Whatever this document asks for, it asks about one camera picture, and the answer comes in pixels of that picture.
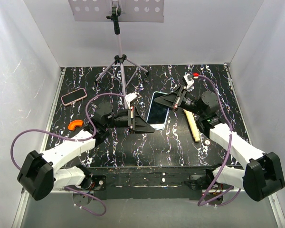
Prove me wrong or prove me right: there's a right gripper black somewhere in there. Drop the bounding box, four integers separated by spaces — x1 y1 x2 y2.
153 85 204 117

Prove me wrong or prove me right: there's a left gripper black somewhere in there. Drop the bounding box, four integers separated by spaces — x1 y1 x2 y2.
105 106 155 134

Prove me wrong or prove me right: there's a phone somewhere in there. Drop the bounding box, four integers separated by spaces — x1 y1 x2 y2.
61 88 87 106
147 91 169 131

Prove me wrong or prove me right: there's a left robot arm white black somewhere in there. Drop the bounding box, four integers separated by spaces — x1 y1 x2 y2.
17 102 155 200

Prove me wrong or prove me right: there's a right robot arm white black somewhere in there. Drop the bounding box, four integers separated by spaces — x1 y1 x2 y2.
154 86 285 201

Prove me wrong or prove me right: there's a cream toy microphone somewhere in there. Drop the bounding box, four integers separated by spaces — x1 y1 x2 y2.
184 110 201 143

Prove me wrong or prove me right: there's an orange curved piece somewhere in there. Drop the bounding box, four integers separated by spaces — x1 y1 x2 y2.
67 120 84 131

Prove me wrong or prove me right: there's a music stand with tripod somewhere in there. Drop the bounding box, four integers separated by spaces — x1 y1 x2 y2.
68 0 164 97

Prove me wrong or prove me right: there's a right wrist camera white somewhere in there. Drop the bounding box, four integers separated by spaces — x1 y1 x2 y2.
183 73 199 90

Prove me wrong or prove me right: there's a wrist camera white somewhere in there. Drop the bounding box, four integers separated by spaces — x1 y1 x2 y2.
124 93 138 109
183 73 199 90

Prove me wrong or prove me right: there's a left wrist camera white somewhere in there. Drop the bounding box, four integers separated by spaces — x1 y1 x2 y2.
124 93 138 109

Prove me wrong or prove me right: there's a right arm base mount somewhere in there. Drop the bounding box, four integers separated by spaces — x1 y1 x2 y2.
184 173 235 192

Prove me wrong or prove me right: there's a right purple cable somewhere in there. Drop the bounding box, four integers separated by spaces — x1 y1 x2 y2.
197 75 242 207

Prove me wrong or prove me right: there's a purple cable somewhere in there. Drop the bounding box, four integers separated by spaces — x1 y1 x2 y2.
10 92 128 217
197 75 242 207

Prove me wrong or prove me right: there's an aluminium front rail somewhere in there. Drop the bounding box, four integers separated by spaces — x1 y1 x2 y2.
21 172 285 228

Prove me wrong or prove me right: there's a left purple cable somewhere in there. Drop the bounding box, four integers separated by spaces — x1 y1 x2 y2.
10 92 128 217

